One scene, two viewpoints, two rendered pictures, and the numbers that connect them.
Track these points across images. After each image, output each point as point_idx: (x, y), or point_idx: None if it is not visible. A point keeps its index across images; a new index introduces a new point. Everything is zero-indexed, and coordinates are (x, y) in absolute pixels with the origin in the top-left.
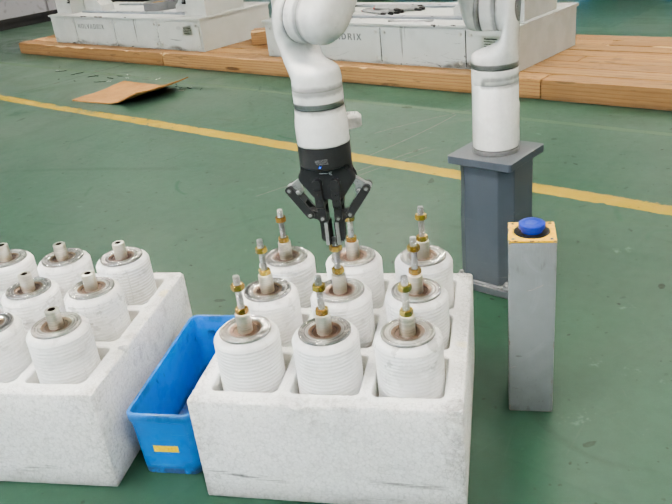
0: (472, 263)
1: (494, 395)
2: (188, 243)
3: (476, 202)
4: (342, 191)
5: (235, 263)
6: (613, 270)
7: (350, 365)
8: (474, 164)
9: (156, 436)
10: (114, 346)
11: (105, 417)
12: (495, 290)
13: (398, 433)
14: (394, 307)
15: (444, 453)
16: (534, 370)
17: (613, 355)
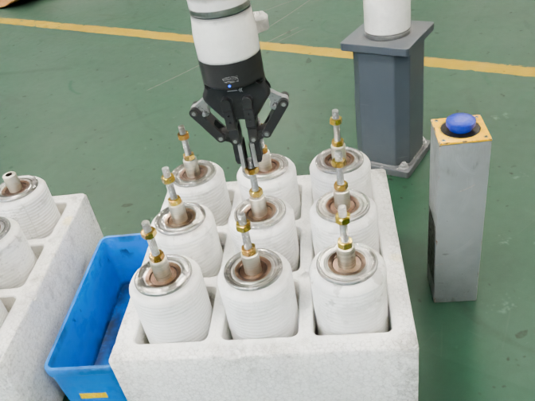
0: (369, 146)
1: (415, 286)
2: (88, 145)
3: (372, 87)
4: (255, 109)
5: (137, 163)
6: (497, 138)
7: (286, 304)
8: (369, 50)
9: (81, 386)
10: (21, 293)
11: (21, 377)
12: (392, 170)
13: (346, 371)
14: (322, 228)
15: (396, 385)
16: (461, 266)
17: (520, 230)
